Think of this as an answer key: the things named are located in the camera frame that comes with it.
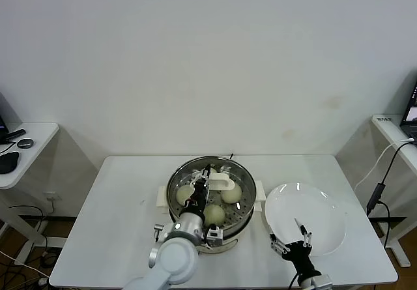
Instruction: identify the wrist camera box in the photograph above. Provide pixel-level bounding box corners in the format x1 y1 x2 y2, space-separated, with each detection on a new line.
312 274 334 289
205 225 226 248

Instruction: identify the stainless steel bowl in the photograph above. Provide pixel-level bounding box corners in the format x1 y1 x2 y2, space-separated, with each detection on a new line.
165 155 257 239

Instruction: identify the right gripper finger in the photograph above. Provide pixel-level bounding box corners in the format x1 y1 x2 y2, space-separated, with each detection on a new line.
268 233 289 255
293 217 313 248

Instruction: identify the white round plate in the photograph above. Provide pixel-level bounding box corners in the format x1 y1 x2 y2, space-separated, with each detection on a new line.
264 182 347 256

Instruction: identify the laptop screen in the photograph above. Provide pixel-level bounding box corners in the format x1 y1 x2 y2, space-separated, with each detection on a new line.
399 80 417 138

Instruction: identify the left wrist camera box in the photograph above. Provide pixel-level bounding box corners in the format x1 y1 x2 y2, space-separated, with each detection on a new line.
205 225 226 248

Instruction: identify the glass lid with white handle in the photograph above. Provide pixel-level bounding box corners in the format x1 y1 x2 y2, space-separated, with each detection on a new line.
167 156 256 232

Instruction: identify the white floor cable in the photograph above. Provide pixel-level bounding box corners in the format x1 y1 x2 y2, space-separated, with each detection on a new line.
0 250 45 280

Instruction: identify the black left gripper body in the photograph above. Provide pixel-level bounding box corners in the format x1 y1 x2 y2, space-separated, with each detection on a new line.
185 185 211 216

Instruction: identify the black laptop beside mouse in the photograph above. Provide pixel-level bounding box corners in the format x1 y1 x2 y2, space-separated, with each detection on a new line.
0 91 23 145

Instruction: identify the black cable with adapter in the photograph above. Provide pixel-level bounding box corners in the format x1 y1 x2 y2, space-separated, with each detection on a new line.
366 139 417 249

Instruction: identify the white side desk with mouse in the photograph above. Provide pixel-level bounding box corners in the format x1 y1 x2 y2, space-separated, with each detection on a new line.
0 123 60 265

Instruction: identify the black floor cable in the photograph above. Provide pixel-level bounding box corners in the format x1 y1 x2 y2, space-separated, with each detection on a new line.
8 204 46 221

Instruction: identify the black bar device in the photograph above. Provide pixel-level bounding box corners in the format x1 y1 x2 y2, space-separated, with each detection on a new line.
5 128 26 141

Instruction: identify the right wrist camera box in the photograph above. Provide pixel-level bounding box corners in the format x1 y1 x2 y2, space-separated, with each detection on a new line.
312 274 334 289

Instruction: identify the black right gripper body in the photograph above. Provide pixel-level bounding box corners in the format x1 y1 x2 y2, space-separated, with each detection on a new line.
281 240 323 280

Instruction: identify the black computer mouse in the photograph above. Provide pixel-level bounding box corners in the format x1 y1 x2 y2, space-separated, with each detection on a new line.
0 151 20 175

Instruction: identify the white side desk with label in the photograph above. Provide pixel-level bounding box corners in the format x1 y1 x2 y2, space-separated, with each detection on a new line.
366 113 417 268

